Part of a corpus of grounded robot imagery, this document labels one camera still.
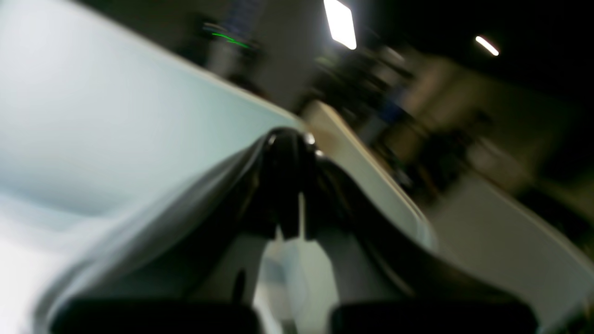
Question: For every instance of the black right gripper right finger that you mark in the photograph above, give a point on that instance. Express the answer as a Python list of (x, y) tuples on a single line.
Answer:
[(387, 283)]

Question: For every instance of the beige t-shirt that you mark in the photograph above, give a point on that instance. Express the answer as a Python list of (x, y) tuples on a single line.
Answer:
[(49, 254)]

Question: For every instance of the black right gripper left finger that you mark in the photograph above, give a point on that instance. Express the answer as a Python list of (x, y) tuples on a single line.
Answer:
[(198, 274)]

